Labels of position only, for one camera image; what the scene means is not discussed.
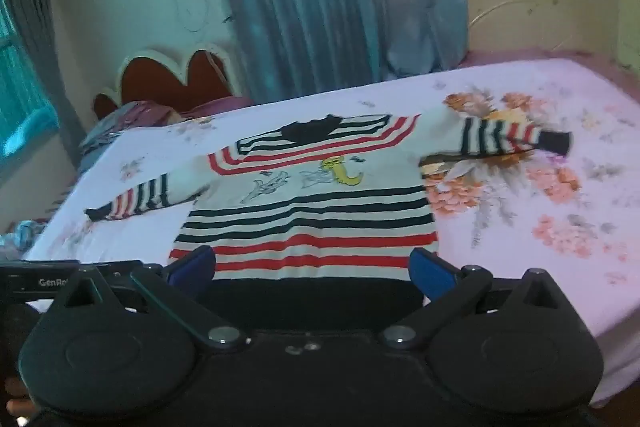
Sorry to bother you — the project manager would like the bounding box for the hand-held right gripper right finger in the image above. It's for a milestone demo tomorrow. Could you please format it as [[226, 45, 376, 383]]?
[[378, 247, 572, 351]]

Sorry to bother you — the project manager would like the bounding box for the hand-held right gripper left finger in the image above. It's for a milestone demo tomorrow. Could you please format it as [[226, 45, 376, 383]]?
[[50, 245, 252, 353]]

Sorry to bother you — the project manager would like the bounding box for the striped knit sweater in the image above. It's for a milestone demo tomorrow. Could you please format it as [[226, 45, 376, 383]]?
[[84, 112, 574, 284]]

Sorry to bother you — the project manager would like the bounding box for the person's left hand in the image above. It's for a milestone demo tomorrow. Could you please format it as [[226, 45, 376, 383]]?
[[0, 376, 40, 417]]

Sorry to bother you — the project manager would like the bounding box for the blue patterned cloth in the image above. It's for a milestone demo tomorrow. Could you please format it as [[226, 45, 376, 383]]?
[[0, 218, 50, 254]]

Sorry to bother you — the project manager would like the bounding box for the floral bed sheet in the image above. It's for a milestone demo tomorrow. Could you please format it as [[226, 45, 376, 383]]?
[[22, 57, 640, 409]]

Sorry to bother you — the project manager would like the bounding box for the folded patterned blanket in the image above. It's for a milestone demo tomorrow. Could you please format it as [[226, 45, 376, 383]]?
[[77, 101, 182, 170]]

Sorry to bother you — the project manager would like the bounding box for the maroon pillow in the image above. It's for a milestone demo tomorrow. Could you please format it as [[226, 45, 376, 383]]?
[[179, 96, 257, 120]]

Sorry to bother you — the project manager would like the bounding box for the red heart-shaped headboard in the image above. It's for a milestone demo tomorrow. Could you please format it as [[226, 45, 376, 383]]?
[[91, 42, 237, 120]]

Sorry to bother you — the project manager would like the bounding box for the window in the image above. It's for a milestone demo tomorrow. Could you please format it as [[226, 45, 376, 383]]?
[[0, 0, 60, 150]]

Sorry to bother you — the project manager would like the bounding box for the pink mattress cover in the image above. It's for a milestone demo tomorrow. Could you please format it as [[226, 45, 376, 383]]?
[[457, 48, 640, 104]]

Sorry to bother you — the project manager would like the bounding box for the grey curtain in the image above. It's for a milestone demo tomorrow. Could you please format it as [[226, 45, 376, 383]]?
[[0, 0, 87, 160]]

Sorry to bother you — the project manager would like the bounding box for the white metal bed frame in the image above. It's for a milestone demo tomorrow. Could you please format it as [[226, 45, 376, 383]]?
[[464, 0, 578, 54]]

